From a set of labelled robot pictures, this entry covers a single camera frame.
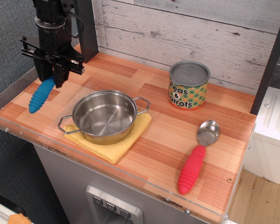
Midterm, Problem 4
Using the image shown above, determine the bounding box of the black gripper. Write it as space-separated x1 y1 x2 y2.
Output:
20 20 84 88

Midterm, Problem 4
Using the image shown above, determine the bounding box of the blue handled fork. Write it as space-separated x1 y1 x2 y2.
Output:
28 58 81 114

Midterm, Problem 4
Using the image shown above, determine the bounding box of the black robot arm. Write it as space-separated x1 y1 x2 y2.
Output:
20 0 84 88

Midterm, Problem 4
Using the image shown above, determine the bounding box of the stainless steel pot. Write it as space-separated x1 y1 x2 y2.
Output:
58 90 150 145

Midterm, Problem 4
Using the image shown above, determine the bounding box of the yellow folded cloth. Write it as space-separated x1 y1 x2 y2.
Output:
64 113 152 164

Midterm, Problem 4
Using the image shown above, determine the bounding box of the grey toy cabinet front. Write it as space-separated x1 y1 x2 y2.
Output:
35 145 228 224

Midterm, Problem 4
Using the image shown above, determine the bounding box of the peas and carrots can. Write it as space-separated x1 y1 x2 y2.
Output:
168 60 210 110

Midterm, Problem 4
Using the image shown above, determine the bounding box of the silver button panel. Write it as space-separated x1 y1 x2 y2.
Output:
86 185 144 224

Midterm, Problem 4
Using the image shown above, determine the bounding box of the orange object bottom left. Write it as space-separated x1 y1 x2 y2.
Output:
7 213 32 224

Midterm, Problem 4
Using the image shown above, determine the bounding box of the white toy sink unit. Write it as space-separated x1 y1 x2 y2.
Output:
243 87 280 184

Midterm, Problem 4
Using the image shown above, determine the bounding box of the black vertical post left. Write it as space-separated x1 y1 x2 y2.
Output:
73 0 99 63

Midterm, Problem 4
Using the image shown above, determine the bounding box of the black vertical post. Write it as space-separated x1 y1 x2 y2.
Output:
73 0 99 63
250 28 280 115

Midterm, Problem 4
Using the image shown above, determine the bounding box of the red handled spoon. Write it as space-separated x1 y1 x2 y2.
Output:
178 120 220 195

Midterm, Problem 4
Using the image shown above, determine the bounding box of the black vertical post right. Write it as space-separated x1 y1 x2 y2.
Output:
250 28 280 115

